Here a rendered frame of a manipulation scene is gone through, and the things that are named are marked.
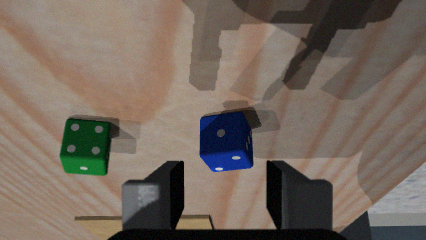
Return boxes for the tan square mat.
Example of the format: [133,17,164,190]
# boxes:
[74,215,213,240]

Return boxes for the blue die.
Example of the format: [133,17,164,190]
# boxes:
[200,112,253,172]

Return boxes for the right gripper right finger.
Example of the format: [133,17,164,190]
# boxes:
[266,160,333,230]

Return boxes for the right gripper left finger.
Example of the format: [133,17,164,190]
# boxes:
[122,161,184,231]

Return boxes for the green die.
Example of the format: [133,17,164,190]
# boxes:
[60,119,111,176]

